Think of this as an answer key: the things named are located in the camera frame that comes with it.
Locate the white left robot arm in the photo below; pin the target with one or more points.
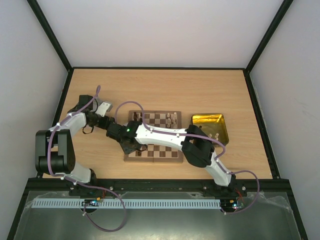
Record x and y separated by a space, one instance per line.
54 149

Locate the gold metal tin tray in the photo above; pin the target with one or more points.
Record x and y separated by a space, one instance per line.
213 125

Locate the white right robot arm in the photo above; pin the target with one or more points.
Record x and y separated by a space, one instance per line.
195 145

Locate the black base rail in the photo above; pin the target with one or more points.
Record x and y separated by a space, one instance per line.
121 186

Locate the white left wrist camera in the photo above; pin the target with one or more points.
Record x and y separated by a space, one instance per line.
103 108

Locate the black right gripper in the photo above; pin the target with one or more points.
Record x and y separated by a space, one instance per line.
130 147

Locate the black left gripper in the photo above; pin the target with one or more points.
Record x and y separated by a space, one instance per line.
106 121

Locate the wooden chess board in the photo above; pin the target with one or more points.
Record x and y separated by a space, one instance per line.
157 153

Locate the slotted white cable duct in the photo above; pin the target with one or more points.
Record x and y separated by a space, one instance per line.
73 203

